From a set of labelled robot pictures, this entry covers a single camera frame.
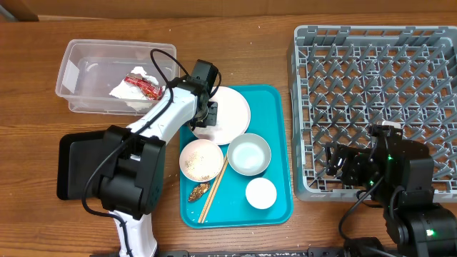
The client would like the teal plastic tray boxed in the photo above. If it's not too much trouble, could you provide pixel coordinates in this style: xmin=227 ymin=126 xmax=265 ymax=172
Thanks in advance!
xmin=179 ymin=85 xmax=293 ymax=228

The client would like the brown food scrap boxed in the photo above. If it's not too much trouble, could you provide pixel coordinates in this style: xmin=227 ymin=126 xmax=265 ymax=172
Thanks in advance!
xmin=188 ymin=181 xmax=211 ymax=203

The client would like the wooden chopstick left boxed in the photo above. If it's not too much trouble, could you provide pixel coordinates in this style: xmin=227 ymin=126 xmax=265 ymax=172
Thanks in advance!
xmin=197 ymin=153 xmax=229 ymax=223

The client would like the red snack wrapper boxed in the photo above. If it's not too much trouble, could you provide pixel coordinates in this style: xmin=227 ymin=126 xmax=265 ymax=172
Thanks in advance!
xmin=124 ymin=74 xmax=163 ymax=100

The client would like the grey-green ceramic bowl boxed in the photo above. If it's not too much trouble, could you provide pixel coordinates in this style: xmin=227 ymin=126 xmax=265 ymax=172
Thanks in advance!
xmin=227 ymin=133 xmax=271 ymax=176

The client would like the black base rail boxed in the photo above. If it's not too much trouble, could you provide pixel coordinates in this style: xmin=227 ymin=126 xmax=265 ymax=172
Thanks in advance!
xmin=157 ymin=247 xmax=351 ymax=257

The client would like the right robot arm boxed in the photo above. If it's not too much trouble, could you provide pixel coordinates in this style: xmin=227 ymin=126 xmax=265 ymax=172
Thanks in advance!
xmin=325 ymin=121 xmax=456 ymax=256

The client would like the small white cup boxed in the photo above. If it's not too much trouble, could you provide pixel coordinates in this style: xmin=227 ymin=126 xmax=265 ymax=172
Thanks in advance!
xmin=246 ymin=178 xmax=277 ymax=210

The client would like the black tray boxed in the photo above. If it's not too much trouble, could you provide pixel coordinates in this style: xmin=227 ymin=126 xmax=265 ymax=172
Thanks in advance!
xmin=56 ymin=131 xmax=105 ymax=201

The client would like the clear plastic bin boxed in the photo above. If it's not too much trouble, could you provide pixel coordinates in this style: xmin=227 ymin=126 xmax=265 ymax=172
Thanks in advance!
xmin=55 ymin=39 xmax=180 ymax=116

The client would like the large white plate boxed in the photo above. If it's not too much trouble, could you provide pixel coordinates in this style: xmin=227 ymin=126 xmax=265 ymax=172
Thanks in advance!
xmin=192 ymin=87 xmax=251 ymax=146

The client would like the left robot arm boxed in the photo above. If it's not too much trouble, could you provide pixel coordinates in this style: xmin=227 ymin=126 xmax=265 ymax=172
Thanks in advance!
xmin=86 ymin=74 xmax=221 ymax=256

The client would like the pink bowl with crumbs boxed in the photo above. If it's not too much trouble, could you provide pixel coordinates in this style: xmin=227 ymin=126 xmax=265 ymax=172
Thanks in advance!
xmin=179 ymin=139 xmax=224 ymax=182

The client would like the white napkin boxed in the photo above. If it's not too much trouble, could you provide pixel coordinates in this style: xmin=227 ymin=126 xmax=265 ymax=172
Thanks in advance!
xmin=109 ymin=66 xmax=164 ymax=111

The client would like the wooden chopstick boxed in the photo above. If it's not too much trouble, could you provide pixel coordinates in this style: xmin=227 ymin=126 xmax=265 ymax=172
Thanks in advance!
xmin=197 ymin=153 xmax=229 ymax=223
xmin=200 ymin=158 xmax=229 ymax=224

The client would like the wooden chopstick right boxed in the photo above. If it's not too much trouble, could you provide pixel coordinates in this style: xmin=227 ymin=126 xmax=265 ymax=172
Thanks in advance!
xmin=200 ymin=158 xmax=229 ymax=224

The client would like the grey dish rack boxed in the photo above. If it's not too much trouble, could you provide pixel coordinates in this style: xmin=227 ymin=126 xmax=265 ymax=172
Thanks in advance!
xmin=287 ymin=25 xmax=456 ymax=203

